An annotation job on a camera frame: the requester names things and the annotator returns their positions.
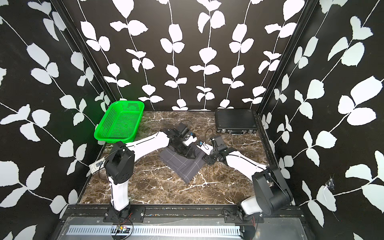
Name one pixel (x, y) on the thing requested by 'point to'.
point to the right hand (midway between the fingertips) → (206, 149)
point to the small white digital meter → (95, 167)
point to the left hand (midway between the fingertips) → (193, 154)
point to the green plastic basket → (120, 122)
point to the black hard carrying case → (236, 121)
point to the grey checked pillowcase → (185, 167)
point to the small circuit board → (122, 229)
